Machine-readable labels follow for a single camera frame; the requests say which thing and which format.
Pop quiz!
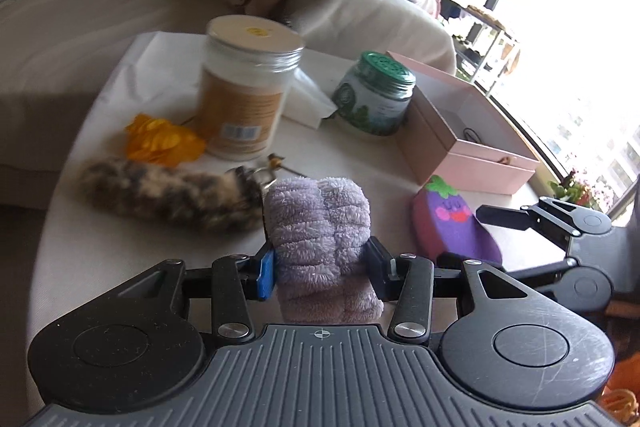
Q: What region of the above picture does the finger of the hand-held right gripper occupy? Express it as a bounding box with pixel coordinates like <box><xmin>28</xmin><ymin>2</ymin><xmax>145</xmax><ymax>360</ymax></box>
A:
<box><xmin>475</xmin><ymin>198</ymin><xmax>583</xmax><ymax>239</ymax></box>
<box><xmin>505</xmin><ymin>257</ymin><xmax>581</xmax><ymax>294</ymax></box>

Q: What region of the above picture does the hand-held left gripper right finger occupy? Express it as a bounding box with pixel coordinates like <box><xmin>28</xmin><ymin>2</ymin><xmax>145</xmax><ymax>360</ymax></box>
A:
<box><xmin>364</xmin><ymin>236</ymin><xmax>538</xmax><ymax>344</ymax></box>

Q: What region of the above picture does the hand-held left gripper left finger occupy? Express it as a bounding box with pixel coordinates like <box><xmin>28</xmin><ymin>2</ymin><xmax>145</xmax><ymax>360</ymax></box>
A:
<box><xmin>117</xmin><ymin>248</ymin><xmax>277</xmax><ymax>342</ymax></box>

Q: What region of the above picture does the purple eggplant plush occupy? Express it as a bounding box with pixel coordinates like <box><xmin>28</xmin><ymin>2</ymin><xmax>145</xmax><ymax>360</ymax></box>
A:
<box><xmin>411</xmin><ymin>175</ymin><xmax>503</xmax><ymax>265</ymax></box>

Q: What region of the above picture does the pink cardboard box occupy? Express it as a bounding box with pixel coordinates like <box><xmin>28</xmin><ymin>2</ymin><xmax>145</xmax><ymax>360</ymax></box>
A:
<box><xmin>386</xmin><ymin>51</ymin><xmax>541</xmax><ymax>196</ymax></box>

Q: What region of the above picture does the brown furry tail keychain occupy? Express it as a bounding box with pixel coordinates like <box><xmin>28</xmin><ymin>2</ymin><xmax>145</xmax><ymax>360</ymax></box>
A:
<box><xmin>80</xmin><ymin>154</ymin><xmax>286</xmax><ymax>235</ymax></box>

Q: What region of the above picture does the potted flowering plant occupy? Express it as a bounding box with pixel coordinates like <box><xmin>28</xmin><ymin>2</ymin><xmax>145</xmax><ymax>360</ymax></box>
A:
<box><xmin>550</xmin><ymin>167</ymin><xmax>608</xmax><ymax>210</ymax></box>

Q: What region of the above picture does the orange object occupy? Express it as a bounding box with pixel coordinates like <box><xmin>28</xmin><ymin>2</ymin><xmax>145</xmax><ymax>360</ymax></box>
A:
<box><xmin>597</xmin><ymin>357</ymin><xmax>640</xmax><ymax>427</ymax></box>

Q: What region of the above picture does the yellow fabric flower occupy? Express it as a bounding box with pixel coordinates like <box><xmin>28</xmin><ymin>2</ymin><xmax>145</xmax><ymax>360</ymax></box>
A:
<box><xmin>124</xmin><ymin>113</ymin><xmax>207</xmax><ymax>168</ymax></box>

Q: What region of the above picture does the glass jar with green lid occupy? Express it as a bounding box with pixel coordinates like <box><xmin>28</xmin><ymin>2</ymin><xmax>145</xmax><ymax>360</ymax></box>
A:
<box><xmin>331</xmin><ymin>51</ymin><xmax>417</xmax><ymax>138</ymax></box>

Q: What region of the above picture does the folded white tissue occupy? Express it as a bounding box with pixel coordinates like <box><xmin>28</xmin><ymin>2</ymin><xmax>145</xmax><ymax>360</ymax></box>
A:
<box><xmin>282</xmin><ymin>69</ymin><xmax>338</xmax><ymax>128</ymax></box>

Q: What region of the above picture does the clear jar with metal lid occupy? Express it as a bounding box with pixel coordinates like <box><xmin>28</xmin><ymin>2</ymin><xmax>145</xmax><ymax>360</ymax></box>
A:
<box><xmin>192</xmin><ymin>15</ymin><xmax>306</xmax><ymax>160</ymax></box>

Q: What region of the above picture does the metal shelf rack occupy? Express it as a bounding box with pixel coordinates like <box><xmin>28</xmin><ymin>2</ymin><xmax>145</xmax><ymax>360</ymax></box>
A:
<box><xmin>442</xmin><ymin>0</ymin><xmax>521</xmax><ymax>88</ymax></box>

